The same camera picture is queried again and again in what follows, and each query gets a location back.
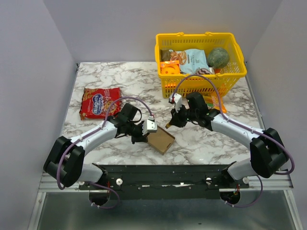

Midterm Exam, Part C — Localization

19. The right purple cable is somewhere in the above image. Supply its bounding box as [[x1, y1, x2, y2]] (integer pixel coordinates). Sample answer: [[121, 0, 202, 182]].
[[171, 74, 295, 208]]

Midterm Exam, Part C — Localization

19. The yellow plastic shopping basket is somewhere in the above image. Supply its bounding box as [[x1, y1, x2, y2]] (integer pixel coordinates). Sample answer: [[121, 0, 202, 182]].
[[155, 32, 247, 98]]

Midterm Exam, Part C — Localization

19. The purple cable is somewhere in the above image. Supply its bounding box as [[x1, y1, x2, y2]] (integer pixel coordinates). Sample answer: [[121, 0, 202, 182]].
[[56, 96, 155, 209], [171, 74, 295, 208]]

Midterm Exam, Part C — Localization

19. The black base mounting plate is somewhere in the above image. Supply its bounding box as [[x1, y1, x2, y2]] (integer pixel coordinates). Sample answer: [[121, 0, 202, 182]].
[[79, 165, 249, 205]]

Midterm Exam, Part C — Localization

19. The brown cardboard express box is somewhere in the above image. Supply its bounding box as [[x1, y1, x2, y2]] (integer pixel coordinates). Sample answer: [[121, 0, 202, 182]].
[[147, 126, 175, 155]]

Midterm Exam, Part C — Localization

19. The orange Scrub Daddy sponge box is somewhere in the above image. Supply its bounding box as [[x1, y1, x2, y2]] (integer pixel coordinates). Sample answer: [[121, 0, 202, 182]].
[[160, 60, 180, 75]]

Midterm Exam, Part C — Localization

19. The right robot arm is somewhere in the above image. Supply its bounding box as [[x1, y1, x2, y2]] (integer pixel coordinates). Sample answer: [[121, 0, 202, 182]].
[[167, 92, 289, 188]]

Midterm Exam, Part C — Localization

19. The aluminium frame rail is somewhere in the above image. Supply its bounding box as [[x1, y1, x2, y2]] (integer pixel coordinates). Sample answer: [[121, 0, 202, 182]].
[[28, 180, 307, 230]]

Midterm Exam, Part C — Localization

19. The green netted melon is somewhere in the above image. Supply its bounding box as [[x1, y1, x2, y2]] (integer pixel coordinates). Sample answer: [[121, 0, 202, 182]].
[[207, 47, 230, 69]]

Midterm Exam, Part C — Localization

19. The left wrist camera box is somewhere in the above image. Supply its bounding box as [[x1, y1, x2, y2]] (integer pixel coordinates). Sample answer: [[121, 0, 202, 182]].
[[142, 119, 158, 135]]

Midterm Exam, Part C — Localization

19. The light blue cassava chips bag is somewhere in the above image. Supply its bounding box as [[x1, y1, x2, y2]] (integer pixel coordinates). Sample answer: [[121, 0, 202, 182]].
[[169, 49, 209, 74]]

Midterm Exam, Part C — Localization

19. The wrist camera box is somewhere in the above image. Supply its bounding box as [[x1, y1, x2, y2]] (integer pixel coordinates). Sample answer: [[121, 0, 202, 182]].
[[168, 93, 182, 113], [142, 119, 158, 135]]

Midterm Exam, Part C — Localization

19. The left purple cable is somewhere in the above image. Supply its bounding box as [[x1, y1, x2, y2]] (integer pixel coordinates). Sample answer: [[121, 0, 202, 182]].
[[56, 96, 155, 209]]

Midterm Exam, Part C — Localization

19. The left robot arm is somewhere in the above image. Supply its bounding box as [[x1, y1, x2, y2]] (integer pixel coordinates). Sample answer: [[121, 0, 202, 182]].
[[43, 103, 156, 189]]

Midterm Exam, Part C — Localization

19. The red snack bag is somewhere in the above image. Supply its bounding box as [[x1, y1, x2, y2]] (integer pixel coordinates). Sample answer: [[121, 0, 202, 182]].
[[79, 87, 121, 120]]

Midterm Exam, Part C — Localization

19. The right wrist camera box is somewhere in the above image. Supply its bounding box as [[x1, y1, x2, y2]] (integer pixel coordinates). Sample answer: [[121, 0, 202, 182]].
[[168, 93, 182, 113]]

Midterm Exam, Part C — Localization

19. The orange mango candy bag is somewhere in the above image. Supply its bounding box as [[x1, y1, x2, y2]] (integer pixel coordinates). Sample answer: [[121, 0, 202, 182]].
[[204, 92, 227, 113]]

